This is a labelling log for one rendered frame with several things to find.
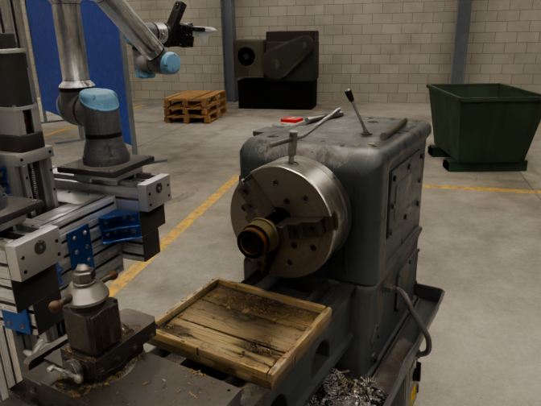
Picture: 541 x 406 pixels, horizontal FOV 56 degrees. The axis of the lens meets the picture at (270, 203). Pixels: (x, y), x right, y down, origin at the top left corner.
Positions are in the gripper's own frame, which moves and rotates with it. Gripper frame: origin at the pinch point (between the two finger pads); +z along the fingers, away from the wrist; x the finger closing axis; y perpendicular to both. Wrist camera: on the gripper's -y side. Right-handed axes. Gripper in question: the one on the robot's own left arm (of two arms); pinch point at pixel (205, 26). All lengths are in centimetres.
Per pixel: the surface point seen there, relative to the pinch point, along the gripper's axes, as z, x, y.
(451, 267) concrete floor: 172, 60, 151
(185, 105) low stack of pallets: 403, -532, 201
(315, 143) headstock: -25, 80, 22
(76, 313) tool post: -105, 93, 35
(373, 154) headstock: -23, 98, 20
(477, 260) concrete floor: 195, 69, 150
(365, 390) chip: -30, 114, 87
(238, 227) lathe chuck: -48, 75, 44
